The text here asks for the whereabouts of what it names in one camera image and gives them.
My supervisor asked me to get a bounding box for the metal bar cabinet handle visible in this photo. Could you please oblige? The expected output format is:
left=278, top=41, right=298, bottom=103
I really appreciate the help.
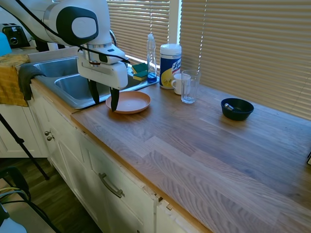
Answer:
left=98, top=172, right=125, bottom=199

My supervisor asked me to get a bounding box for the yellow patterned towel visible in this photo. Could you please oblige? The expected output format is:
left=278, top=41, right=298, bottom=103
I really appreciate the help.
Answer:
left=0, top=53, right=32, bottom=108

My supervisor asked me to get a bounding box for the clear dish soap bottle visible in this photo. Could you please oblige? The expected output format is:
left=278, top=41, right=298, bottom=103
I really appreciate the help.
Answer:
left=146, top=33, right=157, bottom=83

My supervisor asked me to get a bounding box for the green yellow sponge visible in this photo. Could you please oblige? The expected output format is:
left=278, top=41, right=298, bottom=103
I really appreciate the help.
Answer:
left=131, top=63, right=148, bottom=74
left=132, top=70, right=149, bottom=82

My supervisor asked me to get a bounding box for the wide beige window blind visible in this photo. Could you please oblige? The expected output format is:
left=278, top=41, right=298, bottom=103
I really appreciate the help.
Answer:
left=180, top=0, right=311, bottom=121

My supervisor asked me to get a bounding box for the black toaster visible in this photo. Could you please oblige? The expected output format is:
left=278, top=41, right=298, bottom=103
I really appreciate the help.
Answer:
left=1, top=22, right=31, bottom=49

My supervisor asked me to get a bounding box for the grey dish cloth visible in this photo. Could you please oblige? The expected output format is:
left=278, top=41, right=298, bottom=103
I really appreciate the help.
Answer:
left=18, top=63, right=47, bottom=101

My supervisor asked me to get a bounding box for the chrome sink faucet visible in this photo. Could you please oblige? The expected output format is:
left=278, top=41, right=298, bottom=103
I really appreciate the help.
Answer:
left=109, top=29, right=118, bottom=48

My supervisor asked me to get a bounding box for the dark blue bowl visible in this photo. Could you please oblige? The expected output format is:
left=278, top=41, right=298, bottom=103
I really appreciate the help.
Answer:
left=220, top=98, right=255, bottom=121

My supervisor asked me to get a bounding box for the light blue plastic container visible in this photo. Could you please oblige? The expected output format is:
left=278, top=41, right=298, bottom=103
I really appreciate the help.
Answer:
left=0, top=32, right=13, bottom=57

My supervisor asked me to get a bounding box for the white kitchen cabinet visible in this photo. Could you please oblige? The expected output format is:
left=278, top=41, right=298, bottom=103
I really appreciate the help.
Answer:
left=0, top=81, right=188, bottom=233

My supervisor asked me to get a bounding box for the white ceramic mug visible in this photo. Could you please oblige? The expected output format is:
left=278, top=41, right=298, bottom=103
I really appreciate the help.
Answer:
left=171, top=73, right=191, bottom=96

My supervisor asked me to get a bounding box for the black metal cart frame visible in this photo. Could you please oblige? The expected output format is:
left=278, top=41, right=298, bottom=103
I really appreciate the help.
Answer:
left=0, top=166, right=62, bottom=233

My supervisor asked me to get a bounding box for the white yellow wipes canister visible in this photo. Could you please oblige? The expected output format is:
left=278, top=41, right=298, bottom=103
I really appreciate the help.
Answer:
left=159, top=43, right=182, bottom=90

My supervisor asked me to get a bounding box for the orange plastic plate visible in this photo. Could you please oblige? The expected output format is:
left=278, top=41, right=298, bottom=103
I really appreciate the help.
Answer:
left=105, top=91, right=152, bottom=115

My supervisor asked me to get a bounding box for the narrow beige window blind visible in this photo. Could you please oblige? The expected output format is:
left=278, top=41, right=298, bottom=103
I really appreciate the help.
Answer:
left=106, top=0, right=171, bottom=65

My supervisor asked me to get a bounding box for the black tripod leg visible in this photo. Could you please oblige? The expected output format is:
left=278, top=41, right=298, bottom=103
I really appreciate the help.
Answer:
left=0, top=113, right=51, bottom=181

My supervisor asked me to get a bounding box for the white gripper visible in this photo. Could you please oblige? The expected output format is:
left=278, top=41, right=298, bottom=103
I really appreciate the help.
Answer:
left=77, top=50, right=129, bottom=112

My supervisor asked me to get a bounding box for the stainless steel double sink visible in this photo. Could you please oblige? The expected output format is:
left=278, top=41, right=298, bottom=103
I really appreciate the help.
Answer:
left=31, top=55, right=160, bottom=109

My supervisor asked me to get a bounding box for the clear drinking glass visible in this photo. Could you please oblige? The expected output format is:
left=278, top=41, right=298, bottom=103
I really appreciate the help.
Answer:
left=181, top=69, right=201, bottom=104

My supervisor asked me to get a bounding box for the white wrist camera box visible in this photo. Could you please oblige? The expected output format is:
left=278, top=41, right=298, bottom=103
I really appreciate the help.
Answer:
left=98, top=45, right=130, bottom=65

